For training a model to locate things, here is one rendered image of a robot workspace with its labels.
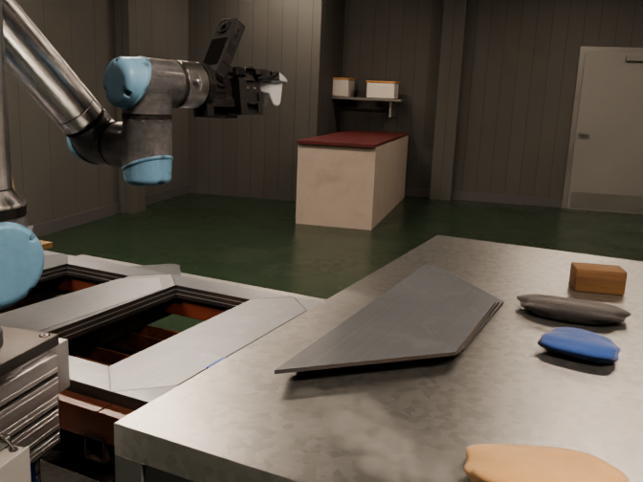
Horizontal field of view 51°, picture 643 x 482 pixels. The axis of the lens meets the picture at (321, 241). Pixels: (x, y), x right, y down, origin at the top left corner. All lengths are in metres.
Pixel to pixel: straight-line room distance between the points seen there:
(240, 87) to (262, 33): 7.97
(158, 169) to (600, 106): 9.07
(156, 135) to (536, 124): 9.00
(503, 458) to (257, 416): 0.29
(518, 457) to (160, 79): 0.72
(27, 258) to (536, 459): 0.65
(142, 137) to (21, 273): 0.27
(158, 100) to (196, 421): 0.48
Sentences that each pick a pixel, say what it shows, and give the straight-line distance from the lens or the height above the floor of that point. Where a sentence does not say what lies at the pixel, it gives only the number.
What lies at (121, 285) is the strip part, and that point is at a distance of 2.10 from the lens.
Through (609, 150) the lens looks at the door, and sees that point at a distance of 9.95.
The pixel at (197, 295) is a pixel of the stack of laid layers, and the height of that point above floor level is 0.83.
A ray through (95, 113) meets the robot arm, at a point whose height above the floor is 1.39.
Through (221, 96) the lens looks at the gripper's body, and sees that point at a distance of 1.17.
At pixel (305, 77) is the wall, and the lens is 8.93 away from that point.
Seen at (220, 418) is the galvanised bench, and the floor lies 1.05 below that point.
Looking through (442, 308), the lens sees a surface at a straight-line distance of 1.20.
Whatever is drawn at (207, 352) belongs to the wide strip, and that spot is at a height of 0.85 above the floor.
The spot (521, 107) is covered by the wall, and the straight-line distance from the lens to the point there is 9.88.
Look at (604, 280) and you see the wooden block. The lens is 1.51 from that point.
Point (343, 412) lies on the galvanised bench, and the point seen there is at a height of 1.05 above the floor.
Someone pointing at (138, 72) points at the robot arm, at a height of 1.45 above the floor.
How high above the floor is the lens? 1.43
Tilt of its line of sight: 12 degrees down
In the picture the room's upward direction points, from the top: 2 degrees clockwise
